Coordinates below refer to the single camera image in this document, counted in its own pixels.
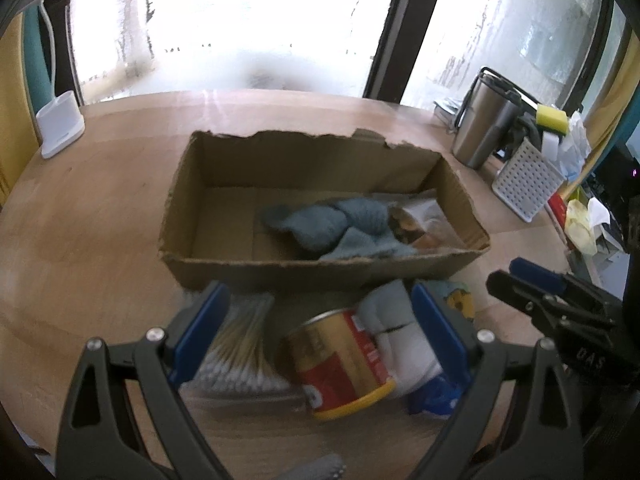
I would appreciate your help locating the white foam block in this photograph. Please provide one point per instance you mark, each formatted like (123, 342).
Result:
(551, 144)

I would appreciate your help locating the clear plastic snack bag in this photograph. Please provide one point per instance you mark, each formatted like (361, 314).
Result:
(425, 230)

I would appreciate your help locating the black window frame post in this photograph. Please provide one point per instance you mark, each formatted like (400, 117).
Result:
(65, 60)
(400, 30)

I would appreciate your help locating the red gold can yellow lid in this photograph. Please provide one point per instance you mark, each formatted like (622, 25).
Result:
(340, 360)

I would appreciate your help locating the crumpled white tissue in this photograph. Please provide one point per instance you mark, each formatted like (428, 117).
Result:
(577, 142)

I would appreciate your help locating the torn cardboard box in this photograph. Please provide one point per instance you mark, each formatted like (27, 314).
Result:
(300, 271)

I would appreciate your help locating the black device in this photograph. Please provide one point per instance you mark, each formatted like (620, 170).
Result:
(625, 170)

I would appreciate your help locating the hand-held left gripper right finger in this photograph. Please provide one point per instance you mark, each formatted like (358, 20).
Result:
(440, 332)

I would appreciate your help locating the stainless steel tumbler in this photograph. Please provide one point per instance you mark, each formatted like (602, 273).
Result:
(480, 125)

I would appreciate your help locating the blue plastic packet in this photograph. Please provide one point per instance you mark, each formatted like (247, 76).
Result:
(432, 400)

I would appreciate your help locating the white socks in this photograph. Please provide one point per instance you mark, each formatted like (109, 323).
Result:
(395, 310)

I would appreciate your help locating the cotton swab pack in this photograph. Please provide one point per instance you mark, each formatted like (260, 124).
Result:
(245, 340)

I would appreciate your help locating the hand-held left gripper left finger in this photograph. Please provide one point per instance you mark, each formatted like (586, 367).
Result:
(197, 332)

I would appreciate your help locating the grey-blue socks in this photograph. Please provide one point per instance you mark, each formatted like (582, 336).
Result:
(320, 225)

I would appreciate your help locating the white perforated basket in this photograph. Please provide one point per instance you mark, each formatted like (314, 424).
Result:
(530, 180)

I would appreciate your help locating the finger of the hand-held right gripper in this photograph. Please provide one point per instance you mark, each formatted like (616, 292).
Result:
(520, 292)
(537, 274)

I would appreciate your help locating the red packet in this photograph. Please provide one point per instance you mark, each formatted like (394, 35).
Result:
(557, 207)

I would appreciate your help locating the yellow and teal curtain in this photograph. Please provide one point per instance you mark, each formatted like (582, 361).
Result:
(20, 110)
(607, 125)

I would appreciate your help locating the grey knitted cloth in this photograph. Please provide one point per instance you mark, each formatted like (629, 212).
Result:
(320, 467)

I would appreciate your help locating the yellow plastic bag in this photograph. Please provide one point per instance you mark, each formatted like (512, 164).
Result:
(580, 230)

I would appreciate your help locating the yellow sponge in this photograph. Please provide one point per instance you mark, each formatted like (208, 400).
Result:
(552, 117)

